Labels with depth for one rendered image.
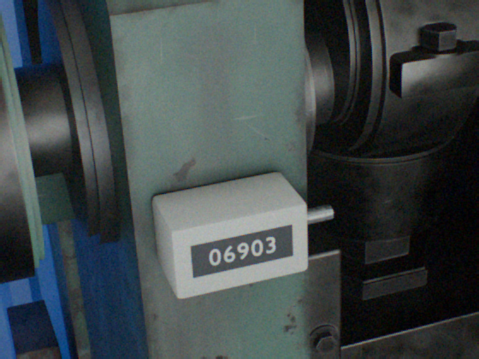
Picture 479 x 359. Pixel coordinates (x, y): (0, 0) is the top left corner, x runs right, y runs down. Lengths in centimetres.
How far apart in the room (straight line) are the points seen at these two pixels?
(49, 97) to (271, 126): 15
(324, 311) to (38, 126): 20
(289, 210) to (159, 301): 10
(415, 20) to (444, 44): 2
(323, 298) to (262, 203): 12
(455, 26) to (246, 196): 17
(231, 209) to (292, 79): 7
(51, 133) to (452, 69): 23
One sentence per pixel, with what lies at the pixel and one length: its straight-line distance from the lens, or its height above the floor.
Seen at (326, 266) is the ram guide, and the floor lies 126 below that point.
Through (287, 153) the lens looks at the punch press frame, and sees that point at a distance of 50.
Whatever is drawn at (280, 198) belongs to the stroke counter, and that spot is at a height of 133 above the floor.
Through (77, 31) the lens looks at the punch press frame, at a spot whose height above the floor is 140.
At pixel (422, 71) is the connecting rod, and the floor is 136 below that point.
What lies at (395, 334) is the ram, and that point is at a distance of 66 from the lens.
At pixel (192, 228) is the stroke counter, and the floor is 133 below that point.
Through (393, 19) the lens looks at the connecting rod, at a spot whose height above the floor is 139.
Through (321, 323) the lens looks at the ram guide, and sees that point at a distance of 58.
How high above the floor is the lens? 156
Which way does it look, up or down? 28 degrees down
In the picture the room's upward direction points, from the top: 3 degrees counter-clockwise
